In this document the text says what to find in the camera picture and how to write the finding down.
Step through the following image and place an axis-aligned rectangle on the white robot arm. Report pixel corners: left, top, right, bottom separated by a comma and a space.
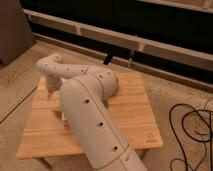
37, 53, 148, 171

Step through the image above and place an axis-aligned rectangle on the wooden table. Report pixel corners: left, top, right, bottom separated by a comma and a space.
17, 72, 163, 159

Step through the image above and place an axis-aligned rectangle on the grey cabinet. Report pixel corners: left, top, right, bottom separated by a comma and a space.
0, 0, 36, 66

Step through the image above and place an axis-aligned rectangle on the white shelf rail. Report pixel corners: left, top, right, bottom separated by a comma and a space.
24, 9, 213, 72

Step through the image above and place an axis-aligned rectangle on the black cable on floor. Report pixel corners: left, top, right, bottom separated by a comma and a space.
168, 98, 213, 171

